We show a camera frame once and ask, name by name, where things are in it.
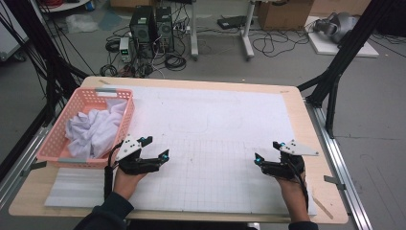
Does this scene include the person's right hand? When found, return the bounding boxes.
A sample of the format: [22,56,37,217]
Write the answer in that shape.
[276,177,308,206]

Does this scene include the right hand-held gripper cable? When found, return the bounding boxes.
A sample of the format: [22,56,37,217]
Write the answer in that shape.
[288,156,310,212]

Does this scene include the white ribbed foam sheet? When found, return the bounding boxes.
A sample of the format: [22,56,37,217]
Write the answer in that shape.
[44,166,111,209]

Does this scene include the black flat box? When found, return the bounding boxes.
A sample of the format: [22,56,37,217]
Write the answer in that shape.
[216,14,255,31]

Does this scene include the grey rounded device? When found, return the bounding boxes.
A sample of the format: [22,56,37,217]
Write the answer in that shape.
[312,11,360,44]

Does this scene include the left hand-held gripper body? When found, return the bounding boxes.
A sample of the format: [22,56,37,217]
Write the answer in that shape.
[114,133,160,176]

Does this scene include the black computer tower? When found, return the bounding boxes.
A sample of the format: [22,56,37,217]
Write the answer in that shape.
[154,6,175,54]
[128,5,156,58]

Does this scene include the clear plastic bag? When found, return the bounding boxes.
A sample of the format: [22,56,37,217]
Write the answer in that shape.
[65,12,99,35]

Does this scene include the tangled black floor cable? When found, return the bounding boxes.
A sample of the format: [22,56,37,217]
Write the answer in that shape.
[252,30,310,58]

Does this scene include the person's left hand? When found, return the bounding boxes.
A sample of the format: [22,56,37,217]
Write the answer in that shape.
[113,167,147,201]

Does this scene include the white floor board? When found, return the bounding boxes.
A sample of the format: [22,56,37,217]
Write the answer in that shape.
[304,15,380,58]

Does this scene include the hand-held gripper cable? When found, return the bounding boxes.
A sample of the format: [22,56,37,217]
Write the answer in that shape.
[288,156,310,212]
[103,140,124,200]

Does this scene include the white desk leg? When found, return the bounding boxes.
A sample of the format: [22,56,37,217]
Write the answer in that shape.
[190,0,199,61]
[240,0,257,61]

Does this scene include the white power strip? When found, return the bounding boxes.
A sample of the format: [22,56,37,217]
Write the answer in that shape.
[173,23,192,35]

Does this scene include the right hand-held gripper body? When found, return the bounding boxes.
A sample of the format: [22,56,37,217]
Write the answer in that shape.
[262,139,320,181]

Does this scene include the round white table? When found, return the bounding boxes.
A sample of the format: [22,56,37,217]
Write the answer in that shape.
[37,0,92,13]

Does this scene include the left hand-held gripper cable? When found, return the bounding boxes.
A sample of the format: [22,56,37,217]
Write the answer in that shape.
[103,140,124,200]

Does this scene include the black cable coil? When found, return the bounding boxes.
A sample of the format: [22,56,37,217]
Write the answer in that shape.
[164,54,188,72]
[99,63,119,78]

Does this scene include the white grid mat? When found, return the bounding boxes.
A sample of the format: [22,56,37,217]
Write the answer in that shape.
[44,84,317,217]

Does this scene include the pale purple printed towel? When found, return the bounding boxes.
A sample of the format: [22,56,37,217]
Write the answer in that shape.
[64,99,128,159]

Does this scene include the cardboard box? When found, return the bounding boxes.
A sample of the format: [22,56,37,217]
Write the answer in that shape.
[257,0,315,32]
[310,0,372,17]
[109,0,151,9]

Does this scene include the white power supply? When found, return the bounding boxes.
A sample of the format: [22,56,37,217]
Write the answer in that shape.
[118,36,132,63]

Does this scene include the pink plastic basket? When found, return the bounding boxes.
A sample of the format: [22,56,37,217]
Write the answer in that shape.
[35,86,136,170]

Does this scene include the aluminium rail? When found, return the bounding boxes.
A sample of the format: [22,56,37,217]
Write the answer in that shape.
[0,123,54,209]
[304,99,374,230]

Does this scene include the grey metal clamp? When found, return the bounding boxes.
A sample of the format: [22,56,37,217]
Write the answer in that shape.
[324,174,348,191]
[20,161,48,177]

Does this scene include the thin wooden stick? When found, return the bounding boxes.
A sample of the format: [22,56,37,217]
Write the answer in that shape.
[311,195,334,220]

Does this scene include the blue-grey floor sheet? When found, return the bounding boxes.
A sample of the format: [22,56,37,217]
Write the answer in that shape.
[97,11,124,32]

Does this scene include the black frame stand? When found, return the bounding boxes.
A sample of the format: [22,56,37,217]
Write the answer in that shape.
[0,0,90,181]
[296,0,398,140]

